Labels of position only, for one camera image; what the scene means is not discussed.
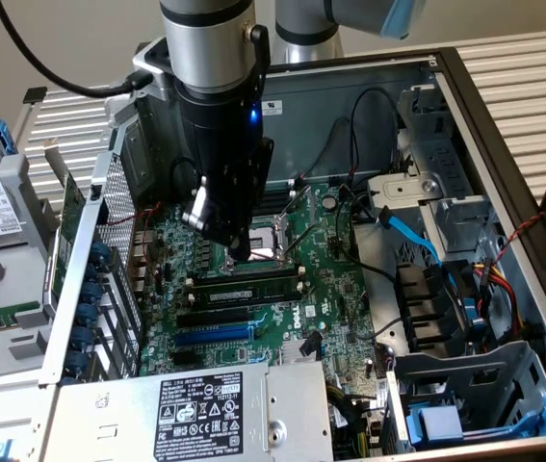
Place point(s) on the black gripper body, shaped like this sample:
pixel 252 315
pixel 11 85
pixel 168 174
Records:
pixel 224 144

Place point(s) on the grey disk bay cage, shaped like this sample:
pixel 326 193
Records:
pixel 494 366

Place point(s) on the short black expansion slot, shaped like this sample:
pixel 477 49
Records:
pixel 184 356

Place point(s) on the white case sticker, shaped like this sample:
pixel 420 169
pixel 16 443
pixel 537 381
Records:
pixel 273 107

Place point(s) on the open black PC case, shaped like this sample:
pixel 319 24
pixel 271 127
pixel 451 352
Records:
pixel 330 96

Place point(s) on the grey parts rack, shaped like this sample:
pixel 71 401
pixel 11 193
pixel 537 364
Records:
pixel 22 269

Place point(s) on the metal socket cover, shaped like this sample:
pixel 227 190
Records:
pixel 301 199

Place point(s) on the thin metal locking lever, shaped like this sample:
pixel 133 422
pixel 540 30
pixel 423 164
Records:
pixel 304 238

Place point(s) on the green RAM stick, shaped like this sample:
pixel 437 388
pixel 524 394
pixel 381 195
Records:
pixel 7 315
pixel 234 294

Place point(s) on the silver chipset heatsink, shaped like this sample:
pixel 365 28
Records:
pixel 289 351

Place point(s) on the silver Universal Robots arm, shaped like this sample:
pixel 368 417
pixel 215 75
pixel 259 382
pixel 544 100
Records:
pixel 205 43

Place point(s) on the small black clip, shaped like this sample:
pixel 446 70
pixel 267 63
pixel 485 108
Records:
pixel 35 94

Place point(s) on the silver metal corner bracket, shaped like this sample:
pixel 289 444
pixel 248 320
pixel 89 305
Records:
pixel 116 113

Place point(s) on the CPU socket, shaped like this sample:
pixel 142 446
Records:
pixel 265 238

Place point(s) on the green graphics card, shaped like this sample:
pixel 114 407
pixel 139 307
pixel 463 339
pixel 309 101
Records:
pixel 74 202

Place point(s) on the blue card retention knob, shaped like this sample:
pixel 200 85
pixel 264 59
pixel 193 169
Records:
pixel 82 338
pixel 88 314
pixel 92 292
pixel 102 252
pixel 76 363
pixel 92 273

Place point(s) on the black plastic fan shroud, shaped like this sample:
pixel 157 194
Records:
pixel 422 298

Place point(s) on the blue disk tray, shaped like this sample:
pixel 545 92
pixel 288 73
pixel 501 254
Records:
pixel 436 418

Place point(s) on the silver coin battery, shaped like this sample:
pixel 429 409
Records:
pixel 331 202

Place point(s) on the silver power supply unit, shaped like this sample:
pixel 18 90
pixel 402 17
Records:
pixel 109 423

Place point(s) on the long black expansion slot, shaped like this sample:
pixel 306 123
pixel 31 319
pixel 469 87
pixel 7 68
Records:
pixel 215 317

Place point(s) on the RAM slot white latches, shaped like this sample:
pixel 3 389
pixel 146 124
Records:
pixel 253 274
pixel 277 200
pixel 189 298
pixel 277 189

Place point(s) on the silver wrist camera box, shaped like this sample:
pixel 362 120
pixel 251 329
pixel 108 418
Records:
pixel 154 62

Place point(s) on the green Dell motherboard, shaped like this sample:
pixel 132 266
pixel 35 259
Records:
pixel 330 289

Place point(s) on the silver disk bay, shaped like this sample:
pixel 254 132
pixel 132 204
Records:
pixel 426 159

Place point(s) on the blue expansion slot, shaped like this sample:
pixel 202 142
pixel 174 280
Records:
pixel 215 334

